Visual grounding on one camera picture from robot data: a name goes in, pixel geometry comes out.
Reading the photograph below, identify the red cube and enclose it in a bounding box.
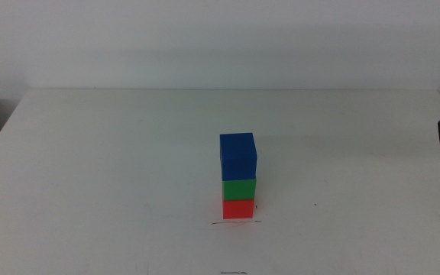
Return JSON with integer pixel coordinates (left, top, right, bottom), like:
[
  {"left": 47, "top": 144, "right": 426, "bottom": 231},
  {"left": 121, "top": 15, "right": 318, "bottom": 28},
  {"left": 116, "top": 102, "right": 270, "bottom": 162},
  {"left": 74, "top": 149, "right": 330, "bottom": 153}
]
[{"left": 222, "top": 198, "right": 255, "bottom": 220}]

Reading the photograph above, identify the green cube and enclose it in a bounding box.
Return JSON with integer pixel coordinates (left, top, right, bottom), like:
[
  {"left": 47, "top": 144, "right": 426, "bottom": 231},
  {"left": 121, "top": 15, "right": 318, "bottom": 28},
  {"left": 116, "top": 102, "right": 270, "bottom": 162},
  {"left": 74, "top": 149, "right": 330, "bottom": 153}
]
[{"left": 222, "top": 178, "right": 257, "bottom": 202}]

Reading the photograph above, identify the blue cube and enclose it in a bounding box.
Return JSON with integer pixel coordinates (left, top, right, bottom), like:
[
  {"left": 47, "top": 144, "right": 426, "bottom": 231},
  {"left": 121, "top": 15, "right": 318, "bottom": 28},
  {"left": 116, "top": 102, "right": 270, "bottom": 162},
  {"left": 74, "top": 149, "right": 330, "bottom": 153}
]
[{"left": 219, "top": 132, "right": 258, "bottom": 182}]

